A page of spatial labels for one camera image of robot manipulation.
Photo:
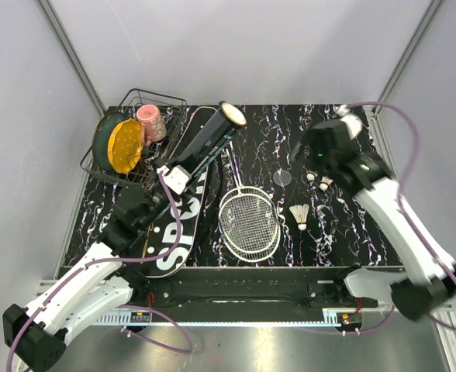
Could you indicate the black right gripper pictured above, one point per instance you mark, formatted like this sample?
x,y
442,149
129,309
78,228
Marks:
x,y
307,139

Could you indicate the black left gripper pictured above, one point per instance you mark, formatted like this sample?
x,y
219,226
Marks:
x,y
170,163

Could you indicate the white shuttlecock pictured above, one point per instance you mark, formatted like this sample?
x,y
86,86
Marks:
x,y
310,176
300,214
325,183

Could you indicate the black shuttlecock tube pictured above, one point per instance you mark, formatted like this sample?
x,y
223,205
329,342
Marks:
x,y
211,139

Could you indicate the clear plastic tube lid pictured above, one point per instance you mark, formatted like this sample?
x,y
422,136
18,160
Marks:
x,y
282,178

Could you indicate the white shuttlecock front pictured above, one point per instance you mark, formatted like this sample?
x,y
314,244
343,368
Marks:
x,y
300,214

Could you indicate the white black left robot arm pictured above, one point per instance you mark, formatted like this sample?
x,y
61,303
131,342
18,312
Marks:
x,y
149,236

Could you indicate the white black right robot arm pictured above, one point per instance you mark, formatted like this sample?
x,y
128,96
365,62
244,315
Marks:
x,y
429,278

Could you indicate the white badminton racket upper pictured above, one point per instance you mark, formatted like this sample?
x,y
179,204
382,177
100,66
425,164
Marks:
x,y
247,224

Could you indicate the pink patterned mug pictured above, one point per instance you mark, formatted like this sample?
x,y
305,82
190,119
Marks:
x,y
152,125

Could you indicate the yellow dotted plate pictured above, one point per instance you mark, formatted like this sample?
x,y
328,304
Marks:
x,y
125,146

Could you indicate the black sport racket bag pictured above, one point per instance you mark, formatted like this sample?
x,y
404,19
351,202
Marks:
x,y
148,252

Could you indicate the dark green plate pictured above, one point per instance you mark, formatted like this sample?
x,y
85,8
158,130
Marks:
x,y
101,137

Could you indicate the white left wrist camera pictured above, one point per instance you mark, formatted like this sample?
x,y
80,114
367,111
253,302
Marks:
x,y
176,178

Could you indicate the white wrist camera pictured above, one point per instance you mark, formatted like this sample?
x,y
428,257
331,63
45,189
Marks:
x,y
353,123
176,178

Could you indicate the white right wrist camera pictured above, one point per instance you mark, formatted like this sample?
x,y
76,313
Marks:
x,y
353,123

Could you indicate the black wire dish rack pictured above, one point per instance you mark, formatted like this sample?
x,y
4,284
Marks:
x,y
173,112

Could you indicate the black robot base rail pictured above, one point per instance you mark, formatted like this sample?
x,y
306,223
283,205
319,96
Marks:
x,y
247,294

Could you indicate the right aluminium frame post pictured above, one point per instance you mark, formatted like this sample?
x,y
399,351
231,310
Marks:
x,y
423,26

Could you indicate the aluminium frame post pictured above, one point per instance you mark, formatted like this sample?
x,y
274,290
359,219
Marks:
x,y
53,20
423,26

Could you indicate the left aluminium frame post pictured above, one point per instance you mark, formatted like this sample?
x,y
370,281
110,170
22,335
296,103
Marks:
x,y
53,20

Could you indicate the aluminium front frame rail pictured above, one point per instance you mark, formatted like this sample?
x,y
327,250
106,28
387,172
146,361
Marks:
x,y
267,336

